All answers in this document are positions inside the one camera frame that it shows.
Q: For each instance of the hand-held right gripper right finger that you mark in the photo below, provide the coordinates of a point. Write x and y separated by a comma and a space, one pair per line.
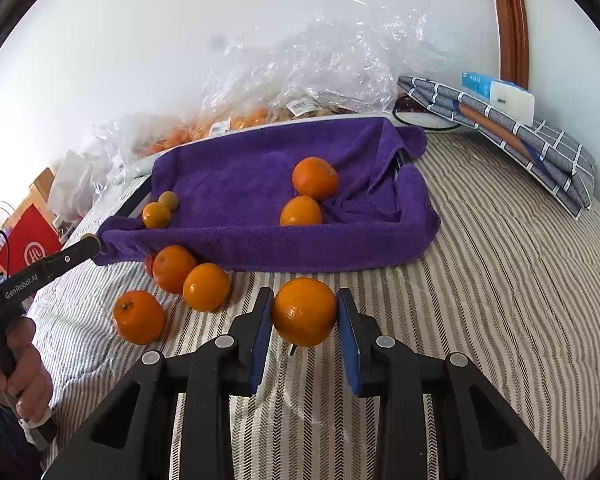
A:
350, 345

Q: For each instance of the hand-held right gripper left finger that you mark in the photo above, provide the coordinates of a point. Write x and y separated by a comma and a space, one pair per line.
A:
260, 350

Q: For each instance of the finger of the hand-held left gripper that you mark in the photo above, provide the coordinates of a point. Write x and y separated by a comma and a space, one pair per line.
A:
75, 255

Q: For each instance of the black-edged tray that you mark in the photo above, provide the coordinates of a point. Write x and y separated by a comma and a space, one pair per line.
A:
132, 205

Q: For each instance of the small orange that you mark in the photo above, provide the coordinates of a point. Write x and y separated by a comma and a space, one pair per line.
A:
156, 215

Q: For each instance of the kiwi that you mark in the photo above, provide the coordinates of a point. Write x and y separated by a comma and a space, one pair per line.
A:
168, 200

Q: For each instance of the purple towel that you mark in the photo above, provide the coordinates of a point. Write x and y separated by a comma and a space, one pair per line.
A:
240, 185

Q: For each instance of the person's left hand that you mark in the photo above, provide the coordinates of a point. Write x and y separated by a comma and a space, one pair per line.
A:
30, 375

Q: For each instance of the red paper bag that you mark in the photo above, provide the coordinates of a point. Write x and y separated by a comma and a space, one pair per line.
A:
30, 245

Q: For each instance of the white plastic bag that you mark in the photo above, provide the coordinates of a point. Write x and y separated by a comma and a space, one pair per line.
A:
72, 185

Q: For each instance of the small red fruit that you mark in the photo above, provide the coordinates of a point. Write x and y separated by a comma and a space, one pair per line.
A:
149, 263

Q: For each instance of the brown paper bag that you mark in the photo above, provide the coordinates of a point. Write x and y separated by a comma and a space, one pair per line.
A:
42, 182

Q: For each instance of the orange with green stem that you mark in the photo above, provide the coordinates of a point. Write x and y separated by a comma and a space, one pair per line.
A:
139, 317

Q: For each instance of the grey striped blanket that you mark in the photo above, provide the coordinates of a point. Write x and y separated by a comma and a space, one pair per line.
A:
480, 285

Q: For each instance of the clear plastic bag of oranges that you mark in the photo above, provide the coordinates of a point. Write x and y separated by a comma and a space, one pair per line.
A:
220, 125

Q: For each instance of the clear plastic bag of kiwis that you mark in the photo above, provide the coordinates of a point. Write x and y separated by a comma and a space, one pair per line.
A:
330, 70

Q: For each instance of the folded grey checkered cloth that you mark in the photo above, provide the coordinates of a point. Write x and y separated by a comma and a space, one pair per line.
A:
555, 160

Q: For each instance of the blue and white box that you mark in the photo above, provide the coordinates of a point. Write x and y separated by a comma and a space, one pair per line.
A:
512, 102

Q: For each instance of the brown wooden door frame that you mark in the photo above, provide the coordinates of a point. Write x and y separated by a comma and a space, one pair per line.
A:
510, 20

